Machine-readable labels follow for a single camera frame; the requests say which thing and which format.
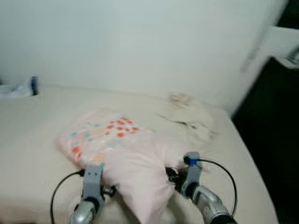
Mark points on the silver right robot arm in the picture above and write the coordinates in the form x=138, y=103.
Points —
x=212, y=207

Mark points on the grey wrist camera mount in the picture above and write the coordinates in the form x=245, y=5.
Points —
x=191, y=175
x=92, y=179

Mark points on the pink pillow with coloured dots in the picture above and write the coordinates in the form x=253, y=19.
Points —
x=135, y=172

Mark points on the white shelf board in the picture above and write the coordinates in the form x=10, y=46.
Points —
x=282, y=42

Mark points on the clear plastic bottle blue cap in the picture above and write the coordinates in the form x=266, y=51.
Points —
x=21, y=87

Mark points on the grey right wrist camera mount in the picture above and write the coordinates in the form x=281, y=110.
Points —
x=191, y=175

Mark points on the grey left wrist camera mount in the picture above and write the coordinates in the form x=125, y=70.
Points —
x=92, y=179

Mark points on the cream bed mattress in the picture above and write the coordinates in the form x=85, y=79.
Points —
x=37, y=135

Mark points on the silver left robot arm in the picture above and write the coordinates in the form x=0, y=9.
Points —
x=85, y=212

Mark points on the crumpled cream cloth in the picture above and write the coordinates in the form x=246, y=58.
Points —
x=191, y=116

